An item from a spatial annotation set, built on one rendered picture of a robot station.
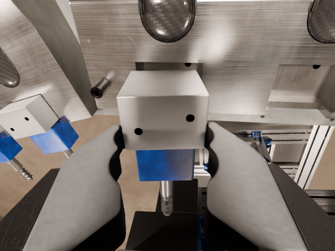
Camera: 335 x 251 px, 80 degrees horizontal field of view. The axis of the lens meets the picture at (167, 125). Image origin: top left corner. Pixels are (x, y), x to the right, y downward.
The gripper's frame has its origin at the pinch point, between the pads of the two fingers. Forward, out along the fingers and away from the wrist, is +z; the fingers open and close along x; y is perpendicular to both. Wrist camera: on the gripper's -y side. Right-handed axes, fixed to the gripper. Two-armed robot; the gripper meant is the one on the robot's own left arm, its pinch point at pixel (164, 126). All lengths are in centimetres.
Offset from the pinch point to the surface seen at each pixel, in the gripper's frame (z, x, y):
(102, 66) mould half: 5.9, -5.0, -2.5
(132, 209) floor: 125, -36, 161
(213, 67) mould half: 4.6, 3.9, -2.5
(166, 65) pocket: 7.9, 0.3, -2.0
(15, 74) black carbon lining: 11.6, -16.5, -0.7
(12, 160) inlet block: 14.1, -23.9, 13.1
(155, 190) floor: 116, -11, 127
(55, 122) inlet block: 10.8, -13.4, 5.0
